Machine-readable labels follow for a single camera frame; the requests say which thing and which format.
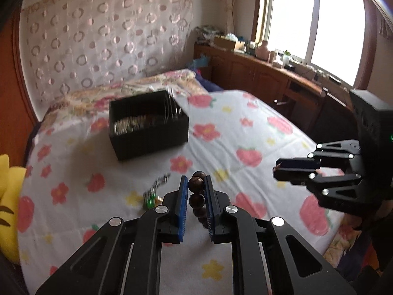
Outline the floral blanket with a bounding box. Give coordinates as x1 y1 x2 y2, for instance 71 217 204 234
43 69 209 120

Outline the green gem bracelet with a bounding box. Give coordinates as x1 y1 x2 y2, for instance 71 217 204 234
143 174 171 211

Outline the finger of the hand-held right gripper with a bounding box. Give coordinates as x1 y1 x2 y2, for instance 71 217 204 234
273 170 365 201
275 140 363 173

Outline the blue plastic bag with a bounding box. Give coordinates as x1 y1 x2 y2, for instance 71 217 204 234
189 54 210 71

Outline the long wooden cabinet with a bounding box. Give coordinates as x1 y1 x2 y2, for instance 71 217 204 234
193 44 357 136

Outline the wooden chair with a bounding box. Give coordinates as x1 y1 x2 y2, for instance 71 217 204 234
273 88 329 130

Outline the black jewelry box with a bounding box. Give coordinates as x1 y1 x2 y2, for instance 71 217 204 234
109 90 189 162

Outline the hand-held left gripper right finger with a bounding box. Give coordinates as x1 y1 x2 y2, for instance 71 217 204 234
205 175 358 295

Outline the wooden framed window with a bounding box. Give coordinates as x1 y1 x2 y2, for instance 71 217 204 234
252 0 379 88

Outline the open cardboard box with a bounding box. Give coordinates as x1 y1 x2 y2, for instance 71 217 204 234
213 35 237 51

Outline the circle patterned sheer curtain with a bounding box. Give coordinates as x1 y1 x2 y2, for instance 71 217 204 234
20 0 197 120

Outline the stack of magazines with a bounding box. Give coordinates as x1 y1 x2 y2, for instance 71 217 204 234
195 26 226 45

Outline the yellow plush toy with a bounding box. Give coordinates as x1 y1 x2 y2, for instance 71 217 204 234
0 154 28 265

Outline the beige window curtain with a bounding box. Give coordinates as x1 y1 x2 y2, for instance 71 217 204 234
212 0 239 36

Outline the dark wooden bead bracelet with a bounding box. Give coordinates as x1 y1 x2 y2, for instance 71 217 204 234
188 171 209 230

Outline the white pearl necklace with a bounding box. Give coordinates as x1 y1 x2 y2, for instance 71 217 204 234
114 114 172 136

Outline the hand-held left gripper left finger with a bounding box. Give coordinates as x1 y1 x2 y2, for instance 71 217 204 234
35 175 189 295

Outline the strawberry print bedsheet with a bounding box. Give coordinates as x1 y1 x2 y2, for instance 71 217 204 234
17 90 347 295

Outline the wooden slatted wardrobe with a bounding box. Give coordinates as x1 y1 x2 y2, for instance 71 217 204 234
0 15 41 158

